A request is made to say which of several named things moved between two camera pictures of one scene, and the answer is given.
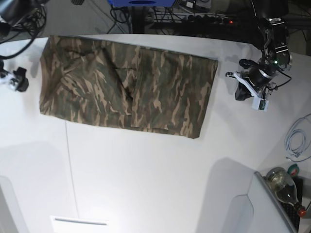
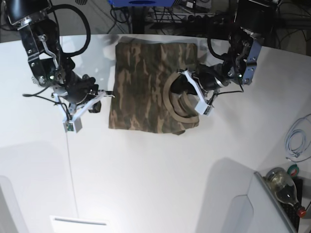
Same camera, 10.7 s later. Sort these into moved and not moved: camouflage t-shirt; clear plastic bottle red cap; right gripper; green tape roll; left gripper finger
Moved: left gripper finger; right gripper; camouflage t-shirt
Not moved: green tape roll; clear plastic bottle red cap
